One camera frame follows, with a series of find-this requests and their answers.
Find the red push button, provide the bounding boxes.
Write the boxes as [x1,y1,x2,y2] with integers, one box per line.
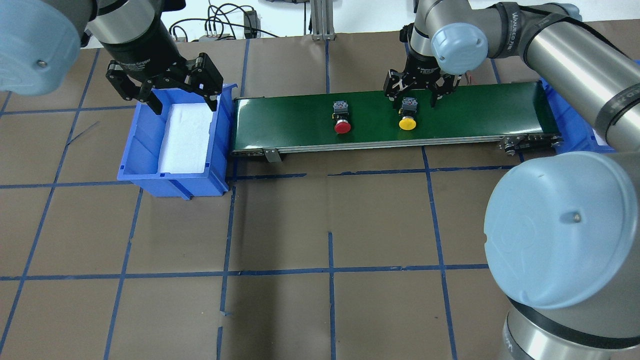
[332,100,352,135]

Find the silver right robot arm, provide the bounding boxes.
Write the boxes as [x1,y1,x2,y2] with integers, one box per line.
[383,0,639,360]

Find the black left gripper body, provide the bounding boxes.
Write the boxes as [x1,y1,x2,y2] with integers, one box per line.
[105,42,224,101]

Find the blue right storage bin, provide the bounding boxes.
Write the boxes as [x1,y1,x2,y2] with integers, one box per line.
[532,56,639,153]

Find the white foam pad left bin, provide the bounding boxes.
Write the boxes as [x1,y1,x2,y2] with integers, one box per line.
[157,103,214,174]

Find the yellow push button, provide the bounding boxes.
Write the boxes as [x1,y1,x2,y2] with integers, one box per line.
[398,96,419,132]

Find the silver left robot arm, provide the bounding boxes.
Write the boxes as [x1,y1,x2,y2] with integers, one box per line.
[0,0,224,115]

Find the green conveyor belt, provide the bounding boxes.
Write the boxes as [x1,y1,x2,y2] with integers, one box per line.
[230,81,563,162]

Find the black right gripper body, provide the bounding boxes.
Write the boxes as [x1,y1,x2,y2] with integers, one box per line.
[382,52,462,99]

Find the aluminium frame post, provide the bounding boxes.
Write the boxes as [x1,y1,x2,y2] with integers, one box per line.
[310,0,336,41]

